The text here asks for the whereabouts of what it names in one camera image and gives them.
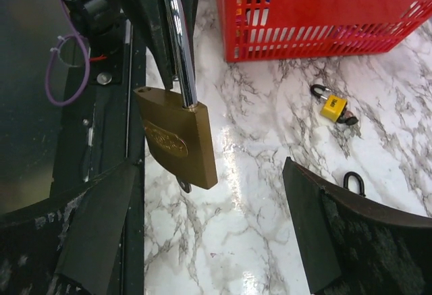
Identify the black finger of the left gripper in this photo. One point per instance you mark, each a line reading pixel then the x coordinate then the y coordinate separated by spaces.
pixel 149 18

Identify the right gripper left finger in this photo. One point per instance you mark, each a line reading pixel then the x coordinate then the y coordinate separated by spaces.
pixel 67 244

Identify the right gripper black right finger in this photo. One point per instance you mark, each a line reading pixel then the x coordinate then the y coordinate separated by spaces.
pixel 350 244

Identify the large brass padlock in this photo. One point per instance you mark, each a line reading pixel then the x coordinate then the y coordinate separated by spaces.
pixel 176 124

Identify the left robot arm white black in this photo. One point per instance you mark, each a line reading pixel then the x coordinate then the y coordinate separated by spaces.
pixel 98 21

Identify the red plastic basket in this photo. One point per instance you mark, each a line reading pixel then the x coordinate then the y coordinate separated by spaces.
pixel 255 30

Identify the small yellow padlock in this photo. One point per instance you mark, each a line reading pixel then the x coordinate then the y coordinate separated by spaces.
pixel 334 107

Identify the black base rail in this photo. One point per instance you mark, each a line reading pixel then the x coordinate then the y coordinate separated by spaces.
pixel 102 127

